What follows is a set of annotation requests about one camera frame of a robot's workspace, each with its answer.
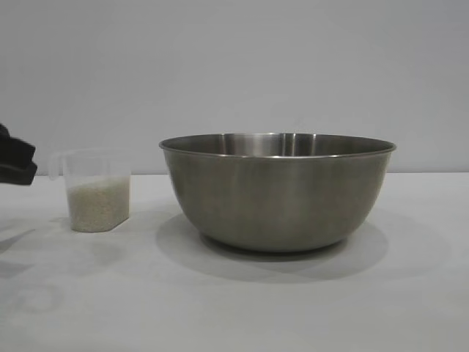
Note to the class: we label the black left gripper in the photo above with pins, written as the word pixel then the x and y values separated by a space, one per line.
pixel 14 154

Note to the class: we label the clear plastic measuring cup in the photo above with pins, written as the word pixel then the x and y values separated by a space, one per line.
pixel 91 163

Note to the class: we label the white uncooked rice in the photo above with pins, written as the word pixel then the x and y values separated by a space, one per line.
pixel 99 207

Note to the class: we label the stainless steel mixing bowl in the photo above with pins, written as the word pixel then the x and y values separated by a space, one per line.
pixel 278 194

